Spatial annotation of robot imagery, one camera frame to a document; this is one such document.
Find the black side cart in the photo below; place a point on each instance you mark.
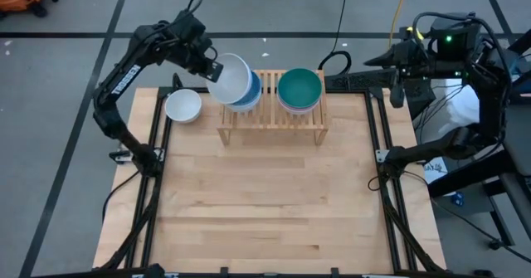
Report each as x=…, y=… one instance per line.
x=518, y=145

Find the wooden slatted shelf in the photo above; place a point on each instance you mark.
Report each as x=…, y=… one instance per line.
x=271, y=116

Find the small blue object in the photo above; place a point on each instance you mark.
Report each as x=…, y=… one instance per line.
x=457, y=199

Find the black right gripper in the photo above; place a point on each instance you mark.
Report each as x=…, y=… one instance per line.
x=408, y=58

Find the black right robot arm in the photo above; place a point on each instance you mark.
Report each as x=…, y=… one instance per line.
x=493, y=103

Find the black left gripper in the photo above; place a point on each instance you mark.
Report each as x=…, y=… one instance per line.
x=191, y=41

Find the white paper with writing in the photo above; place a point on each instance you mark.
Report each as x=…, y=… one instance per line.
x=435, y=172

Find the black device with screen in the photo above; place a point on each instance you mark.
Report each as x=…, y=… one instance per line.
x=523, y=91

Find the green bowl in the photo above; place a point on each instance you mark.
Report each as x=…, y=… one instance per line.
x=298, y=89

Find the blue bowl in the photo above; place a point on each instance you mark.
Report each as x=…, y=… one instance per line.
x=254, y=93

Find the white plastic bag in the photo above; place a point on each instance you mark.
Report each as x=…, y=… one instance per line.
x=464, y=108

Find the black caster wheel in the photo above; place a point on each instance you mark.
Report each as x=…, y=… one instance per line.
x=495, y=244

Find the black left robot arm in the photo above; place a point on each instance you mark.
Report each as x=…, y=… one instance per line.
x=126, y=74

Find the black handheld camera rig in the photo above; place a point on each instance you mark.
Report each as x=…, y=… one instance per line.
x=154, y=271

